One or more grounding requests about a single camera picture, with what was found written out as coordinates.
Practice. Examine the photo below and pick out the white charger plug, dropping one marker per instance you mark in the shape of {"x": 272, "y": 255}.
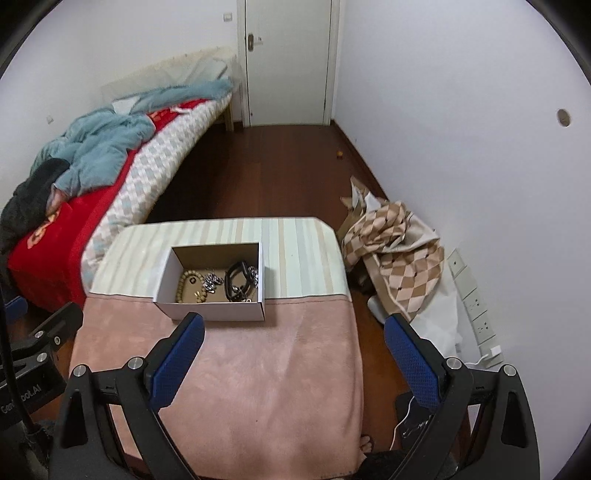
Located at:
{"x": 496, "y": 351}

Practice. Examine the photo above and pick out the white cardboard box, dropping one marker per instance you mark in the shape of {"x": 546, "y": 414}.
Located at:
{"x": 212, "y": 311}

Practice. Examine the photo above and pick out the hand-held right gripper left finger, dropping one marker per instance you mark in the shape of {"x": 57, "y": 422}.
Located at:
{"x": 178, "y": 355}

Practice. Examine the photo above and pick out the pink suede cloth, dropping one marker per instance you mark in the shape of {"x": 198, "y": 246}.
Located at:
{"x": 258, "y": 369}

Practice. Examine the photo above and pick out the white power strip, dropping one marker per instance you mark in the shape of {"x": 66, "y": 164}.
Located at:
{"x": 471, "y": 290}

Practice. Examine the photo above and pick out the white door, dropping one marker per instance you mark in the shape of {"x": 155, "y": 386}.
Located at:
{"x": 288, "y": 60}

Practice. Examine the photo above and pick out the brown checkered cloth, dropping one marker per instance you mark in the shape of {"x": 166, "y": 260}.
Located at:
{"x": 397, "y": 249}

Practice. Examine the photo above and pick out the bed with red blanket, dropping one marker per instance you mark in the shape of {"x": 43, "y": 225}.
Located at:
{"x": 69, "y": 240}

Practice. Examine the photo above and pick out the dark fuzzy cloth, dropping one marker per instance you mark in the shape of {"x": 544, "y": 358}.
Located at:
{"x": 27, "y": 198}

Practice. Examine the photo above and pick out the black smart band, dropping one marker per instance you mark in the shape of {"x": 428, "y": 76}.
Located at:
{"x": 231, "y": 277}

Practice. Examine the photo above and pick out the blue quilt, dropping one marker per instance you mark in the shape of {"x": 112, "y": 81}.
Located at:
{"x": 101, "y": 143}

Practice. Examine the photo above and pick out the wooden bed frame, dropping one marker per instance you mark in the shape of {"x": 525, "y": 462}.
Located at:
{"x": 231, "y": 110}

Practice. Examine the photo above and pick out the striped pale cloth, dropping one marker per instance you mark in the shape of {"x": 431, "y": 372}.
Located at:
{"x": 295, "y": 258}

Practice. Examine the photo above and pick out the white plastic bag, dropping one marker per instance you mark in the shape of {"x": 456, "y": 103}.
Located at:
{"x": 438, "y": 327}

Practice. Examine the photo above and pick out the pale folded bedding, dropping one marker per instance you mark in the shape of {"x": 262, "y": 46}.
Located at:
{"x": 184, "y": 69}

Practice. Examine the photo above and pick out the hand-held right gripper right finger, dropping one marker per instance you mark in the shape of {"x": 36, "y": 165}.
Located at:
{"x": 413, "y": 364}

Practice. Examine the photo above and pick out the black flat object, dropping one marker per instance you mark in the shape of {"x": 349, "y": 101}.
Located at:
{"x": 411, "y": 424}

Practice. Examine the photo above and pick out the checkered bed sheet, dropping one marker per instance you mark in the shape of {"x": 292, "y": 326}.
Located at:
{"x": 152, "y": 166}

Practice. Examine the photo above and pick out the person's dark fuzzy clothing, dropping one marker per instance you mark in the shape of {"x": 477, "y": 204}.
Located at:
{"x": 383, "y": 468}

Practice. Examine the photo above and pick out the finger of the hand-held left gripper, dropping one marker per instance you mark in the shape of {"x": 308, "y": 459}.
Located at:
{"x": 14, "y": 304}
{"x": 60, "y": 323}

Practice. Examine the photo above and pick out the person's bare foot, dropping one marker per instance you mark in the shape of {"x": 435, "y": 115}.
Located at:
{"x": 367, "y": 445}

